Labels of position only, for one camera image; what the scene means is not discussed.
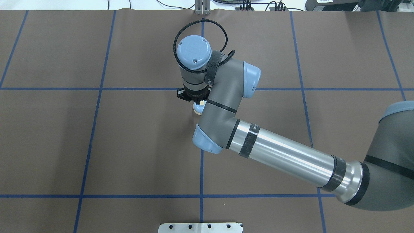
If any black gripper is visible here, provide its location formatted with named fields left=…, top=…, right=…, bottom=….
left=177, top=85, right=211, bottom=102

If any blue white call bell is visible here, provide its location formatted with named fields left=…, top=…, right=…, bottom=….
left=193, top=100, right=207, bottom=116

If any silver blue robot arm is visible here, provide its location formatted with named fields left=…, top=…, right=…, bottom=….
left=173, top=35, right=414, bottom=211

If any black computer box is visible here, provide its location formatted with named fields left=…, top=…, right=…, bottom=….
left=305, top=0, right=359, bottom=12

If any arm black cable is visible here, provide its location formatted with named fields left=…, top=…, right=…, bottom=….
left=174, top=19, right=236, bottom=74

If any aluminium frame post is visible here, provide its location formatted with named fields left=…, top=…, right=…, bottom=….
left=195, top=0, right=211, bottom=15

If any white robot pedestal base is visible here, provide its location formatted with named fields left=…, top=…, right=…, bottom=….
left=158, top=222, right=244, bottom=233

